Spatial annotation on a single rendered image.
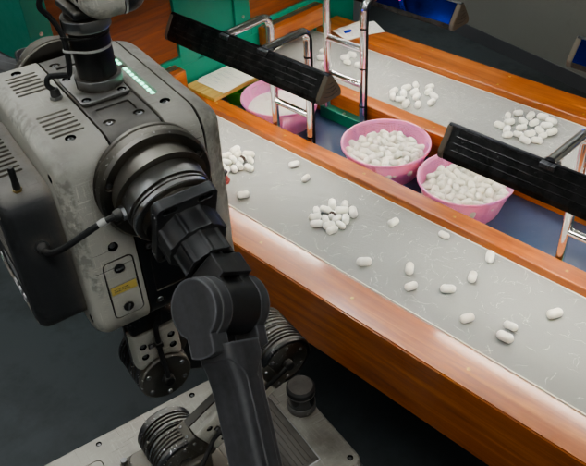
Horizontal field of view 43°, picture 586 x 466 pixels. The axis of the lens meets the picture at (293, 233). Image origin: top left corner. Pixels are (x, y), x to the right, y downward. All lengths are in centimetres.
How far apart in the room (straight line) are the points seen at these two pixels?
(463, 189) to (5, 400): 165
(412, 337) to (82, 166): 89
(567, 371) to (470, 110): 108
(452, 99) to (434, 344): 111
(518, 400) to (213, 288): 83
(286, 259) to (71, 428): 106
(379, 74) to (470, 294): 112
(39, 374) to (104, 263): 170
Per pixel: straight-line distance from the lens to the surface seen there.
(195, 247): 93
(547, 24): 432
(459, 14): 227
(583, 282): 184
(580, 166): 174
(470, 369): 160
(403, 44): 283
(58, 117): 109
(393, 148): 226
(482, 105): 251
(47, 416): 264
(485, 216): 207
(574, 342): 173
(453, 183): 213
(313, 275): 178
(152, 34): 249
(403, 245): 190
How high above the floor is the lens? 196
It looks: 39 degrees down
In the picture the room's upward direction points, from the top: 3 degrees counter-clockwise
